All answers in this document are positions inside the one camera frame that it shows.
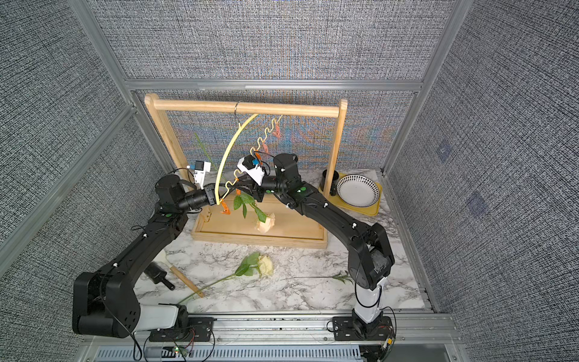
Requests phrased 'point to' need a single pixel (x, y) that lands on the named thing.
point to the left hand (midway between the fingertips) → (238, 186)
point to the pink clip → (277, 132)
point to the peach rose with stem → (265, 222)
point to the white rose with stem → (261, 263)
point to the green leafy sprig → (342, 277)
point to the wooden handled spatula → (183, 277)
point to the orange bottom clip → (225, 208)
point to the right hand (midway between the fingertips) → (236, 175)
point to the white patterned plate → (357, 190)
